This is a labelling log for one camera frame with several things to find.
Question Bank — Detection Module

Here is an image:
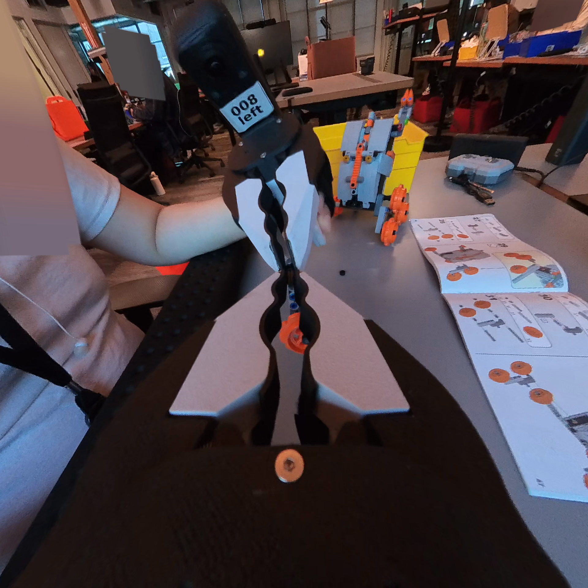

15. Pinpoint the black lanyard strap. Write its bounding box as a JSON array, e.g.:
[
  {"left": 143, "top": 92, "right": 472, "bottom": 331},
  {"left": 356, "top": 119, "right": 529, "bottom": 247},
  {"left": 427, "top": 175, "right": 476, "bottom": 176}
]
[{"left": 0, "top": 303, "right": 107, "bottom": 423}]

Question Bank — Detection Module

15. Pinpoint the blue storage bin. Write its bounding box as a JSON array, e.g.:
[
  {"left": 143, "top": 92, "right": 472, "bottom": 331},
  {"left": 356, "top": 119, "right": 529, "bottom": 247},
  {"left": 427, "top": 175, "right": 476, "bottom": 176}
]
[{"left": 503, "top": 30, "right": 582, "bottom": 58}]

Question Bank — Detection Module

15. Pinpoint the grey toy control unit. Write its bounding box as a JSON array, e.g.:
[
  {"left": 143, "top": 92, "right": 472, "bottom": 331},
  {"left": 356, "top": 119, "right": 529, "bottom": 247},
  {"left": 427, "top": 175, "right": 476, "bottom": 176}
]
[{"left": 445, "top": 154, "right": 515, "bottom": 185}]

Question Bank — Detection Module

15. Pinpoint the grey background desk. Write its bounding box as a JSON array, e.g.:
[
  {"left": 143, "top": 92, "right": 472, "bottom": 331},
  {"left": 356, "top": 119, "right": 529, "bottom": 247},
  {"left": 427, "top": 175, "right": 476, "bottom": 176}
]
[{"left": 278, "top": 71, "right": 414, "bottom": 125}]

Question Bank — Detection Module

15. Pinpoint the person's left forearm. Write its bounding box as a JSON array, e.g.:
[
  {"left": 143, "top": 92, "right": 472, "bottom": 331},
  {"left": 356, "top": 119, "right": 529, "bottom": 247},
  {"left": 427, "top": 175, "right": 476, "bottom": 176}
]
[{"left": 80, "top": 195, "right": 249, "bottom": 267}]

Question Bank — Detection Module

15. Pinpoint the grey toy beam with gears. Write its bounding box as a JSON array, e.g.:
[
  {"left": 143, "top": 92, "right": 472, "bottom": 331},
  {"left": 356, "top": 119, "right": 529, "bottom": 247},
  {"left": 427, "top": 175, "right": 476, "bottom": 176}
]
[{"left": 278, "top": 268, "right": 309, "bottom": 355}]

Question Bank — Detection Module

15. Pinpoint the red bag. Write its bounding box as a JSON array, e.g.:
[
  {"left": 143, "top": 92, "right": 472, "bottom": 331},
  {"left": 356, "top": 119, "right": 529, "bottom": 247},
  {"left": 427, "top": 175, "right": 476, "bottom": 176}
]
[
  {"left": 413, "top": 96, "right": 444, "bottom": 124},
  {"left": 452, "top": 99, "right": 501, "bottom": 134}
]

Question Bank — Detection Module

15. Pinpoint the black plug cable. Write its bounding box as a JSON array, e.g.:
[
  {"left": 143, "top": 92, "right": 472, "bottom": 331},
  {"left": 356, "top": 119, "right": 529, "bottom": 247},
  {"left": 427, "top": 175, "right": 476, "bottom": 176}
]
[{"left": 452, "top": 176, "right": 497, "bottom": 206}]

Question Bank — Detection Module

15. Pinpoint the open white instruction manual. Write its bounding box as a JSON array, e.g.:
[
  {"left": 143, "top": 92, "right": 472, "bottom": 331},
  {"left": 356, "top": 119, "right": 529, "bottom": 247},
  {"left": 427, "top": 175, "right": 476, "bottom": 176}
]
[{"left": 409, "top": 213, "right": 588, "bottom": 502}]

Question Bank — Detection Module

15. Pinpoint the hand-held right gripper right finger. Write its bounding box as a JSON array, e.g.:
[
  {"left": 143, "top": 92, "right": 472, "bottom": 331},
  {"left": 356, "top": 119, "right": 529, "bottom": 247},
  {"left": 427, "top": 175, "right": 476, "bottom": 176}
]
[{"left": 299, "top": 270, "right": 410, "bottom": 445}]

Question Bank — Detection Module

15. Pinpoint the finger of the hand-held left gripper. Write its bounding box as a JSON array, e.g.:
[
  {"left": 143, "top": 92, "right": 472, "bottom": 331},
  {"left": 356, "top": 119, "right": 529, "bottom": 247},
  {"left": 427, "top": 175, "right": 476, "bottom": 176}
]
[
  {"left": 234, "top": 177, "right": 285, "bottom": 273},
  {"left": 275, "top": 151, "right": 322, "bottom": 272}
]

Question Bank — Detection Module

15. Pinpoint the white earphone cord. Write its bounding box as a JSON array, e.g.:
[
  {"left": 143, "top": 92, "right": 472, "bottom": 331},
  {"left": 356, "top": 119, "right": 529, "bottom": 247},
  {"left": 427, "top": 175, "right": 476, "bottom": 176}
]
[{"left": 0, "top": 276, "right": 90, "bottom": 357}]

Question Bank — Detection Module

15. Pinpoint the brown cardboard box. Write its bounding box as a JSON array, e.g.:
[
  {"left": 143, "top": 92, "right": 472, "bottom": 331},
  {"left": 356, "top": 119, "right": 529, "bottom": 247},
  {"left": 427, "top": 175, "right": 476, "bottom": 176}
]
[{"left": 305, "top": 37, "right": 356, "bottom": 80}]

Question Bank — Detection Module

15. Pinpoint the black office chair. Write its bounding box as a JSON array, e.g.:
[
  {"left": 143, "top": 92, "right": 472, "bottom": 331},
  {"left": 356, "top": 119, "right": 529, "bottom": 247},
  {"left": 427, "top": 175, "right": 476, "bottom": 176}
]
[
  {"left": 177, "top": 73, "right": 226, "bottom": 184},
  {"left": 78, "top": 83, "right": 154, "bottom": 191}
]

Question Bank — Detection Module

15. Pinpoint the yellow storage bin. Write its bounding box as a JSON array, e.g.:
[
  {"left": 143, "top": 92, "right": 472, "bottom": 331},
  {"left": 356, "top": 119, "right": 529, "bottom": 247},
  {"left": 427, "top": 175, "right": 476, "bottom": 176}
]
[{"left": 314, "top": 122, "right": 429, "bottom": 199}]

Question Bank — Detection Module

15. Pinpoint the black monitor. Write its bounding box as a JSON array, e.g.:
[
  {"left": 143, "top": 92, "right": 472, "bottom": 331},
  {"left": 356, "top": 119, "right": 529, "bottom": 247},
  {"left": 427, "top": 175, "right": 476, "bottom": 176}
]
[{"left": 241, "top": 19, "right": 295, "bottom": 70}]

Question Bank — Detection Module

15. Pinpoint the grey orange toy robot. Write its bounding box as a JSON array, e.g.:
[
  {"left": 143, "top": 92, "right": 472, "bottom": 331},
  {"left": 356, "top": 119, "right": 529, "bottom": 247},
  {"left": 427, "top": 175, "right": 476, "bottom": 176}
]
[{"left": 334, "top": 88, "right": 414, "bottom": 247}]

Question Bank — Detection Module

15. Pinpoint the long wooden workbench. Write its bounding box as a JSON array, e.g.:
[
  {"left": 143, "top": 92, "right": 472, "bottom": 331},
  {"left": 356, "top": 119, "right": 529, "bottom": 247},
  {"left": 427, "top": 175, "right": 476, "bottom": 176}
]
[{"left": 411, "top": 54, "right": 588, "bottom": 70}]

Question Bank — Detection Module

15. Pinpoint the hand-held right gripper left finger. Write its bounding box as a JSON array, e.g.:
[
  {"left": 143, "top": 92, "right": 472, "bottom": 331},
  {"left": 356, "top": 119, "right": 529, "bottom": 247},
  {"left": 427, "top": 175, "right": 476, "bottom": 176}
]
[{"left": 168, "top": 271, "right": 282, "bottom": 445}]

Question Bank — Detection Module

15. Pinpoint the person in white t-shirt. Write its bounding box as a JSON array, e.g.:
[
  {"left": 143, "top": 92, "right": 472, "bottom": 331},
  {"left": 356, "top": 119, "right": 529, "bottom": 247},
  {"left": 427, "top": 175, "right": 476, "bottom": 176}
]
[{"left": 0, "top": 138, "right": 148, "bottom": 572}]

